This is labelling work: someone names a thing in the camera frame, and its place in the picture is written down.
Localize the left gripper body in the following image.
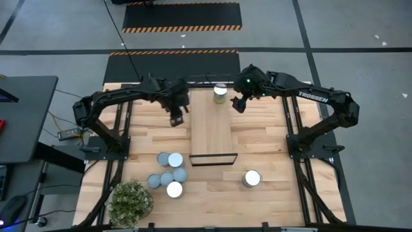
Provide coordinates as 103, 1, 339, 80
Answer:
165, 80, 191, 113

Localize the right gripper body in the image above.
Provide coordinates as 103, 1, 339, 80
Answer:
239, 86, 257, 101

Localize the carrots labelled tin can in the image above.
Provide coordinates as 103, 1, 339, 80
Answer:
213, 82, 228, 104

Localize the short tin can grey lid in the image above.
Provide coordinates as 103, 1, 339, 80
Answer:
147, 173, 162, 189
156, 151, 171, 166
160, 171, 174, 187

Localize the peas labelled tin can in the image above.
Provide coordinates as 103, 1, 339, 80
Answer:
241, 169, 263, 189
167, 152, 185, 168

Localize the orange labelled green tin can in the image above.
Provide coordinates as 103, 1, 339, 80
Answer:
166, 181, 185, 199

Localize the black mat with hazard stripes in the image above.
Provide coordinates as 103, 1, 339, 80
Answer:
121, 1, 243, 34
102, 50, 242, 85

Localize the green potted plant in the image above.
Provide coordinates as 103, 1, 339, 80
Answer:
105, 180, 155, 230

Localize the black power adapter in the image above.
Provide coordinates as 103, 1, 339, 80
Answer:
57, 128, 83, 142

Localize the black desk foot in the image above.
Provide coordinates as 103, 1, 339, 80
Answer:
33, 141, 87, 175

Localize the grey desk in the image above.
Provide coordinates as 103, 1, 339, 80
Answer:
0, 75, 59, 164

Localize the black computer mouse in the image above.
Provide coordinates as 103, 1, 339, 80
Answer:
0, 195, 28, 227

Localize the black aluminium rig frame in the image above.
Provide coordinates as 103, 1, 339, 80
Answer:
75, 82, 348, 232

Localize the black floor cable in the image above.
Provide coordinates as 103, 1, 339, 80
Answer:
103, 0, 143, 82

